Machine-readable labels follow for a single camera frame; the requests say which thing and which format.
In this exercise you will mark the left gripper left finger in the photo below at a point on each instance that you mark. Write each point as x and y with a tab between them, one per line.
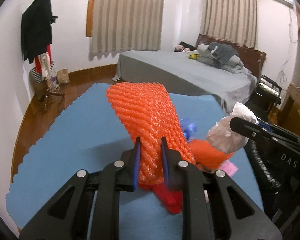
87	205

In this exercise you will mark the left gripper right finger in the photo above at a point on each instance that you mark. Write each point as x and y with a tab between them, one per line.
214	206

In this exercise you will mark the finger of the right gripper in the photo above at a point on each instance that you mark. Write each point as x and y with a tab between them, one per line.
264	131

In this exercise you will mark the white plastic bag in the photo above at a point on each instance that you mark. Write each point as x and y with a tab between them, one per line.
221	136

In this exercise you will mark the red cloth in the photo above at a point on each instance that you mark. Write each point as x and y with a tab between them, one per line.
179	172

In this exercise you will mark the blue plastic bag ball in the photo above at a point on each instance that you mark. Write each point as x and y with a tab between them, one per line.
189	128

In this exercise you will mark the orange foam net sleeve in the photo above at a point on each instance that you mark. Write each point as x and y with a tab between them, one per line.
147	112

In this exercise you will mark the black trash bin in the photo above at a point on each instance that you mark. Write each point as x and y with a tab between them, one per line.
280	192

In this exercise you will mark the black chair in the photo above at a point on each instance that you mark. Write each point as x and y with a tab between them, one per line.
266	95

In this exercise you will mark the wooden side desk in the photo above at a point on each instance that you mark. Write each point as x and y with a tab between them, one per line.
289	117

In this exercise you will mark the pink face mask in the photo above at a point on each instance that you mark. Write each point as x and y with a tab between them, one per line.
229	168

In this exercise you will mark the wooden headboard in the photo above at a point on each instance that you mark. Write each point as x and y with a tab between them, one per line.
252	59

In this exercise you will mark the grey pillows pile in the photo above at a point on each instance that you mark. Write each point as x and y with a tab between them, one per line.
222	56

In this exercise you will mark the blue table cloth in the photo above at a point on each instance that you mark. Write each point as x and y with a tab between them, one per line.
88	136

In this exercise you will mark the bed with grey sheet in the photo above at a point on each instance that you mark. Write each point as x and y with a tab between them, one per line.
182	75

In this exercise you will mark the yellow plush toy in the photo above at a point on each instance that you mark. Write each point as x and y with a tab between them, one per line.
194	55

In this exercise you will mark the right beige curtain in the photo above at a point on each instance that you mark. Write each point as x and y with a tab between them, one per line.
231	20

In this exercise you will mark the beige curtain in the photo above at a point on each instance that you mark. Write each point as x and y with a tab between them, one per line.
121	25
231	20

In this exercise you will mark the brown paper bag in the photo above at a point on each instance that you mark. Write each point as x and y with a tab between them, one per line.
63	77

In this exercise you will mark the red garment on rack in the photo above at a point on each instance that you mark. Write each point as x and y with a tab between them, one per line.
43	64

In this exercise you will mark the left beige curtain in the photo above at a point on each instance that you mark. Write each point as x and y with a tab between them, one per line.
121	25

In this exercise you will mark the black coat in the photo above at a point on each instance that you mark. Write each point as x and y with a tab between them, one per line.
36	30

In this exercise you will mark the wooden coat rack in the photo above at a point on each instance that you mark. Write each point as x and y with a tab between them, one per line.
51	87

